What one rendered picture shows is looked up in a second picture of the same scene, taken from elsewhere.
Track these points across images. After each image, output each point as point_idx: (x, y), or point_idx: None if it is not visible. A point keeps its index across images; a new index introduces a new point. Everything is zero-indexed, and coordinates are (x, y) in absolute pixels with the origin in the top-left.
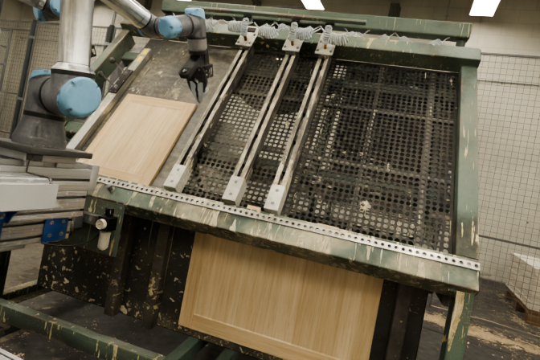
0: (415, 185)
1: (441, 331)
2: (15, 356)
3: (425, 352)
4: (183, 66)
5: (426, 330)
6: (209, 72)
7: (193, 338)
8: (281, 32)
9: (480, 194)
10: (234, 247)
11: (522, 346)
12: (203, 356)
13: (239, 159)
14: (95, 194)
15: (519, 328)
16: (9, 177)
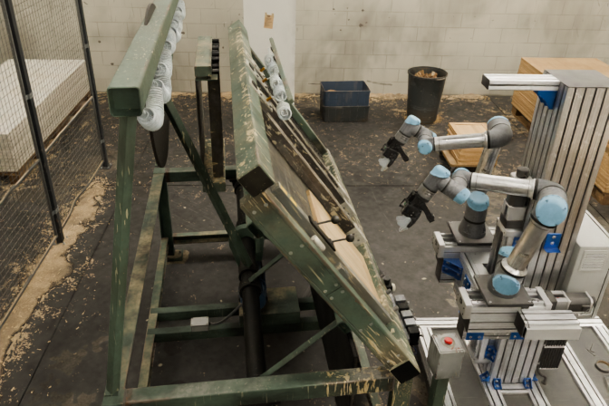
0: (222, 133)
1: (99, 231)
2: (426, 355)
3: (159, 241)
4: (405, 154)
5: (106, 239)
6: (384, 149)
7: (314, 318)
8: (249, 72)
9: (45, 100)
10: None
11: (94, 195)
12: (285, 340)
13: (337, 190)
14: (386, 288)
15: (41, 189)
16: (492, 227)
